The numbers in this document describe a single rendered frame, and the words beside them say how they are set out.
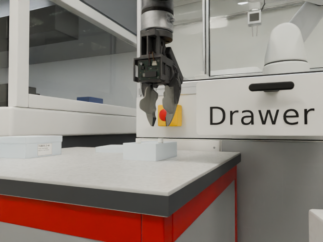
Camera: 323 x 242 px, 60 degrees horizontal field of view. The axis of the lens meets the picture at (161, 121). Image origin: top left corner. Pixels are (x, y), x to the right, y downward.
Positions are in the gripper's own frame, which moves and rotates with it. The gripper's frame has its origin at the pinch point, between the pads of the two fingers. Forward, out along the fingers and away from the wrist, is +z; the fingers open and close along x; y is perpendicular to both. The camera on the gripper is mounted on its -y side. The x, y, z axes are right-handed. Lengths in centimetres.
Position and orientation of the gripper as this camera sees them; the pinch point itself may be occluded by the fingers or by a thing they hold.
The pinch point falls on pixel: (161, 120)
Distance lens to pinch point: 66.7
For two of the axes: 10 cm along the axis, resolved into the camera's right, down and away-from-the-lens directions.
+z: 0.0, 10.0, -0.3
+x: 9.1, -0.1, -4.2
